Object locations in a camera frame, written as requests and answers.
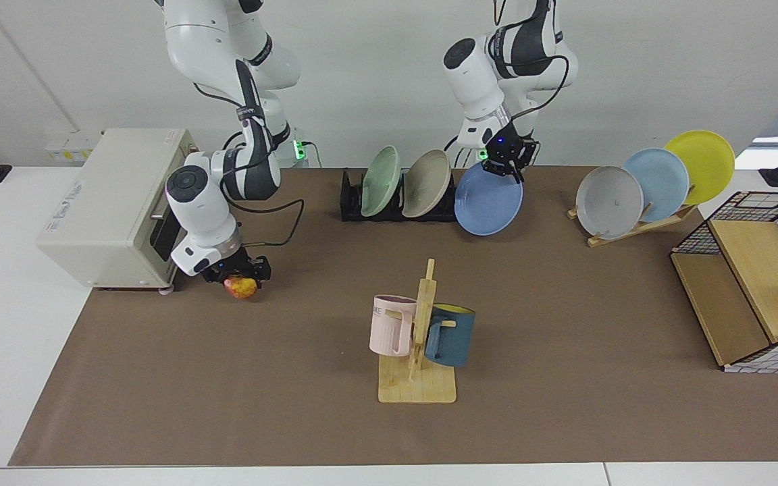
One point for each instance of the red yellow apple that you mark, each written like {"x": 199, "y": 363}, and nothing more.
{"x": 242, "y": 289}

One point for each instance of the beige plate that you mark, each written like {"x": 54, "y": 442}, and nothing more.
{"x": 426, "y": 183}

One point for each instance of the grey plate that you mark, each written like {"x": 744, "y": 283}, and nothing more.
{"x": 608, "y": 202}

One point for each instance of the wooden plate rack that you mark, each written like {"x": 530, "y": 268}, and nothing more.
{"x": 625, "y": 231}

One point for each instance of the black dish rack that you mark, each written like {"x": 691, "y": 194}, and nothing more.
{"x": 350, "y": 202}

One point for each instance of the pale green plate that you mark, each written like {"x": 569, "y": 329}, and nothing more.
{"x": 381, "y": 181}

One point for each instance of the light blue plate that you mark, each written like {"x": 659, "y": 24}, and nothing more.
{"x": 659, "y": 182}

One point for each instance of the yellow plate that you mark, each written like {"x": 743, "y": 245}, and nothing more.
{"x": 706, "y": 162}

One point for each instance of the brown table cloth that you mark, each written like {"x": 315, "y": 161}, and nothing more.
{"x": 227, "y": 378}

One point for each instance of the pink mug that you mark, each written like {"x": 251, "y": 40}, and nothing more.
{"x": 389, "y": 327}

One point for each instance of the pale toaster oven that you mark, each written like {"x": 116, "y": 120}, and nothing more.
{"x": 92, "y": 216}

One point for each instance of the dark blue mug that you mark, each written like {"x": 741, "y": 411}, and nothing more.
{"x": 453, "y": 337}

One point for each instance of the wooden cup stand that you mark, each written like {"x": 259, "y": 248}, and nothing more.
{"x": 423, "y": 388}

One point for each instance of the white wall socket box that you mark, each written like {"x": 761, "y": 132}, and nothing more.
{"x": 68, "y": 145}

